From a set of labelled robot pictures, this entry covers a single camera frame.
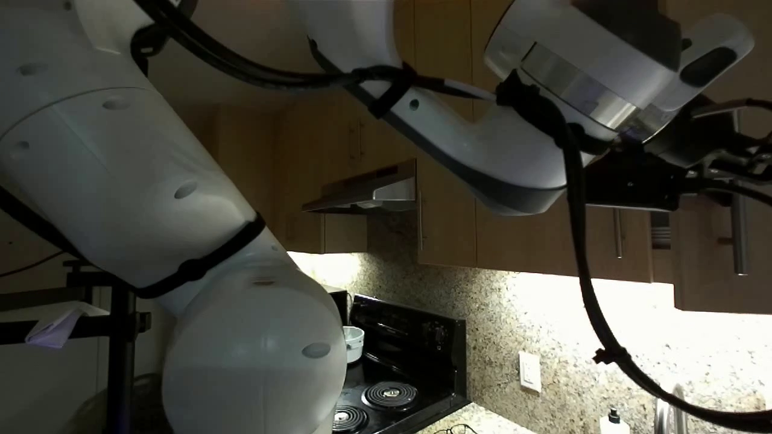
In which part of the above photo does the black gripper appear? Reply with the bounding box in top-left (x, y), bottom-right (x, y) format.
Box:
top-left (580, 140), bottom-right (772, 214)

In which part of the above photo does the cabinet interior with shelves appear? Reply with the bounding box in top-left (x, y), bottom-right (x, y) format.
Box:
top-left (648, 210), bottom-right (679, 281)

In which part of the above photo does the narrow wooden cabinet door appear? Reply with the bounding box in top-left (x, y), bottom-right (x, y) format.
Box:
top-left (416, 154), bottom-right (477, 272)

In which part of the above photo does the wooden cabinet above hood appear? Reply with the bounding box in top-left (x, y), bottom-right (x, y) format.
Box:
top-left (183, 91), bottom-right (420, 254)

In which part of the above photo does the chrome faucet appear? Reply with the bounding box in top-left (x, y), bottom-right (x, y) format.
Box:
top-left (651, 383), bottom-right (691, 434)

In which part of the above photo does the white soap bottle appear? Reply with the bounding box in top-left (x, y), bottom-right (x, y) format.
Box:
top-left (598, 408), bottom-right (634, 434)

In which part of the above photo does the black stove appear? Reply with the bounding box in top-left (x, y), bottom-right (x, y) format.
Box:
top-left (330, 290), bottom-right (469, 434)

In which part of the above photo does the steel range hood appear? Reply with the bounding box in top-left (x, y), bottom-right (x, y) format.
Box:
top-left (302, 158), bottom-right (420, 214)

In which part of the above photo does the large round stove burner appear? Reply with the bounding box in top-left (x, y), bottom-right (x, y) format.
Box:
top-left (360, 378), bottom-right (423, 415)

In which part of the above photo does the white cup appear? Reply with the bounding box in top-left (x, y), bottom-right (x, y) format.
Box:
top-left (343, 324), bottom-right (370, 366)

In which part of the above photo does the small round stove burner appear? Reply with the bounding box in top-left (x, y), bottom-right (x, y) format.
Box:
top-left (330, 406), bottom-right (371, 434)

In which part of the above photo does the black horizontal clamp bar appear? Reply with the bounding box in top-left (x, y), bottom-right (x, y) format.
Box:
top-left (0, 311), bottom-right (154, 348)
top-left (60, 258), bottom-right (115, 296)

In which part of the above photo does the white paper sheet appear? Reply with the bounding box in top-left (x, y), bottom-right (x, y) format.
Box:
top-left (22, 299), bottom-right (112, 349)

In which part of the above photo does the white wall outlet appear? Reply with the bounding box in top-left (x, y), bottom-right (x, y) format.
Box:
top-left (516, 349), bottom-right (543, 396)

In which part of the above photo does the black arm strap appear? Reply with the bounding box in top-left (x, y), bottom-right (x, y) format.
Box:
top-left (131, 214), bottom-right (267, 301)

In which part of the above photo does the thin black wire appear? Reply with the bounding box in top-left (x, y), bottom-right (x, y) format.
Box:
top-left (0, 248), bottom-right (65, 281)

